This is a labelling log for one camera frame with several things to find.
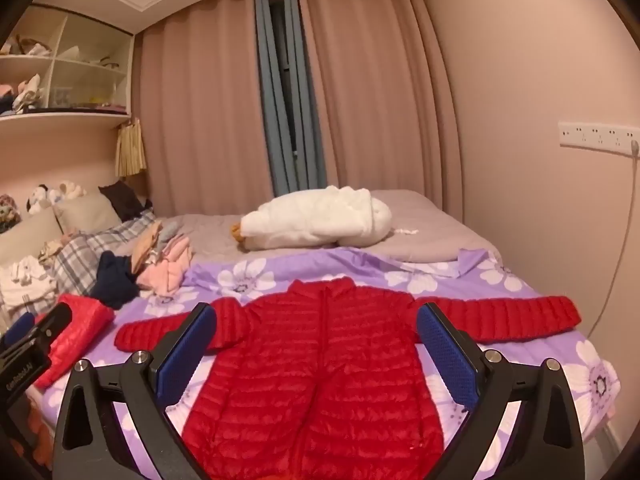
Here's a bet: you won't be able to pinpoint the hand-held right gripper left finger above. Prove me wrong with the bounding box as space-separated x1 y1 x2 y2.
51 302 218 480

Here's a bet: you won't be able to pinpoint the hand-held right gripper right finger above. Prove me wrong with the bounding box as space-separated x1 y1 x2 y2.
416 301 586 480

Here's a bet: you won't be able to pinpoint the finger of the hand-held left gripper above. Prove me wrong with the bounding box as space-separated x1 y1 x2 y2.
31 304 73 343
7 312 36 345

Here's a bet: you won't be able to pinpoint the red down jacket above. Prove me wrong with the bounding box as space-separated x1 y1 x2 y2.
114 279 582 480

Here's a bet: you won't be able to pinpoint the white clothes pile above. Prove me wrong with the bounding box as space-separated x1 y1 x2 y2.
0 255 57 312

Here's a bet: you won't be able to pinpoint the pink folded clothes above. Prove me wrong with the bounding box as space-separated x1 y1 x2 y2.
137 236 194 297

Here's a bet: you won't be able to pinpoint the tan clothes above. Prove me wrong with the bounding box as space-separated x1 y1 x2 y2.
131 220 164 268

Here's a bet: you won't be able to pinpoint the folded red jacket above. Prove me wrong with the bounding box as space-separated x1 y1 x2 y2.
32 294 116 390

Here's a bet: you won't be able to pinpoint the navy garment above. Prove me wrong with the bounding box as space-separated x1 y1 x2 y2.
96 251 142 309

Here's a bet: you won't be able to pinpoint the crocheted flower cushion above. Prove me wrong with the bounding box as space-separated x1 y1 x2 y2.
0 195 21 233

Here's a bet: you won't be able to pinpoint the black and white plush toy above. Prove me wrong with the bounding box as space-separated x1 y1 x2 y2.
26 185 52 216

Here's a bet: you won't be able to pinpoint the grey bed sheet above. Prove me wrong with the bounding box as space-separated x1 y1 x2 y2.
112 189 503 263

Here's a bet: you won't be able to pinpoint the dark brown pillow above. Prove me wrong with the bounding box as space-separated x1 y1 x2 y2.
98 180 153 222

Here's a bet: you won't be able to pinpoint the purple floral bed sheet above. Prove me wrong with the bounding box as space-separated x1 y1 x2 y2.
30 247 623 480

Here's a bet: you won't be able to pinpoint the white plush goose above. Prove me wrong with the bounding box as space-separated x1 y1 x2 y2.
230 185 393 251

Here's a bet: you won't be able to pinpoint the yellow tasselled cloth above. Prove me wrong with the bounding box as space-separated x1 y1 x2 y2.
116 117 147 177

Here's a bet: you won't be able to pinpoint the white plush on shelf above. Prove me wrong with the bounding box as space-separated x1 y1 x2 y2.
12 74 43 112

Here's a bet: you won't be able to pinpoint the pink curtain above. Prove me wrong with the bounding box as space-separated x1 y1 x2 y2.
295 0 463 201
136 0 273 216

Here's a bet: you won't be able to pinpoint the white shelf cabinet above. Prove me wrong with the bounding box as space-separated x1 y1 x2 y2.
0 2 136 122

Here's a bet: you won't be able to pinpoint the blue-grey curtain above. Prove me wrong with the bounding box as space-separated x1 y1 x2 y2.
252 0 321 196

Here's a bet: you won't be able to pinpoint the window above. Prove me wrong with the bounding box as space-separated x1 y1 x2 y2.
269 0 297 161

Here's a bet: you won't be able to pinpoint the white power cable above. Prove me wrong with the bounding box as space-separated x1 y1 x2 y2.
585 140 640 336

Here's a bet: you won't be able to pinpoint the white wall socket strip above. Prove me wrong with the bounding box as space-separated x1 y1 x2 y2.
557 121 640 150

